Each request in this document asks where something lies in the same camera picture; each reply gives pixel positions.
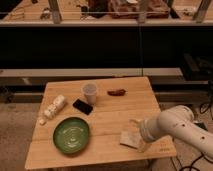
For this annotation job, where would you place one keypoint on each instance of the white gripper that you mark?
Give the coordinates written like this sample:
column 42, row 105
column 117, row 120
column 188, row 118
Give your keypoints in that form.
column 149, row 131

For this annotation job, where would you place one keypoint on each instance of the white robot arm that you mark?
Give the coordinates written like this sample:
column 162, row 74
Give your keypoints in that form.
column 177, row 122

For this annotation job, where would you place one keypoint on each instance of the black smartphone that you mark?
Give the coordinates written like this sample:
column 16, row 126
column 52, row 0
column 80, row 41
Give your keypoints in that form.
column 82, row 106

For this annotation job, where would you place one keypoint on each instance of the wooden table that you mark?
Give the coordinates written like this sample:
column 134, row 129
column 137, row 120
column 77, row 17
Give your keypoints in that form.
column 110, row 116

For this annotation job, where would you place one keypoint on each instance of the green plate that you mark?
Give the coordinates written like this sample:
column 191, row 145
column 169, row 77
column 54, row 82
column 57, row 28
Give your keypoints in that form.
column 71, row 135

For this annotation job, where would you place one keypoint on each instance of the white plastic bottle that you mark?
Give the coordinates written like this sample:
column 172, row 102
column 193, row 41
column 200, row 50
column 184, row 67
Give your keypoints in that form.
column 57, row 104

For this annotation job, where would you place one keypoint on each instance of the small white bottle cap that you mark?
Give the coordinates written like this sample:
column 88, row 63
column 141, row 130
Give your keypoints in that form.
column 42, row 122

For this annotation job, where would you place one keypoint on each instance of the brown basket on shelf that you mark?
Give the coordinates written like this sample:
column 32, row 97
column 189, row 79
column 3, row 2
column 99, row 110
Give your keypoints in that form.
column 131, row 9

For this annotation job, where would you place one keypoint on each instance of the long workbench shelf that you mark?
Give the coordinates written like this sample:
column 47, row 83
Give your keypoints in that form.
column 95, row 13

